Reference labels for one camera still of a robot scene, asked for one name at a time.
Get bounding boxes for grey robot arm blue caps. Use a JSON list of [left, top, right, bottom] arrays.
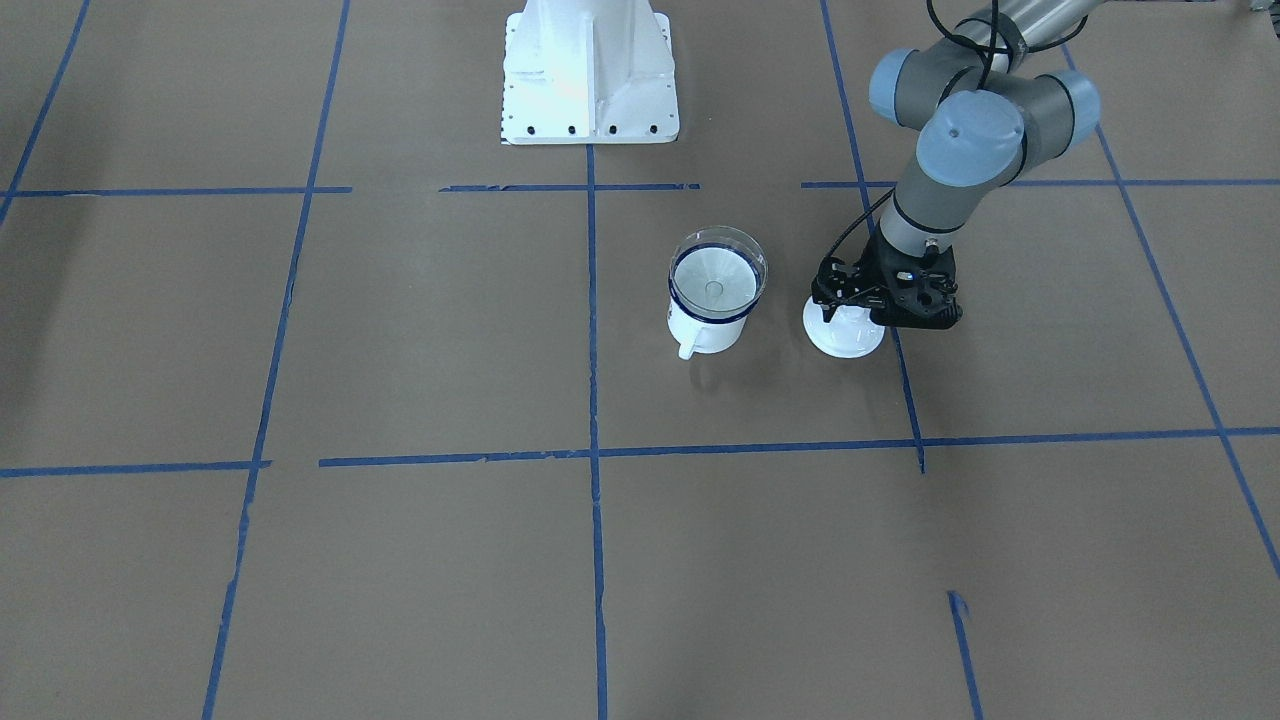
[[804, 1, 1101, 331]]

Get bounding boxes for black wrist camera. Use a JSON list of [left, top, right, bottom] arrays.
[[869, 293, 963, 331]]

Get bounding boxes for white round lid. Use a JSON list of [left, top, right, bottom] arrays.
[[803, 299, 886, 359]]

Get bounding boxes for clear plastic funnel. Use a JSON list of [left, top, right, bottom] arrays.
[[667, 225, 769, 325]]

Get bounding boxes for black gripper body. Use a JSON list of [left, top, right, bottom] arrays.
[[847, 232, 959, 310]]

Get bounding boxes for white enamel mug blue rim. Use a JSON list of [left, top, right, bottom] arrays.
[[667, 297, 748, 360]]

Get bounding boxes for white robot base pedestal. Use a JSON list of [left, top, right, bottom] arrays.
[[500, 1, 681, 146]]

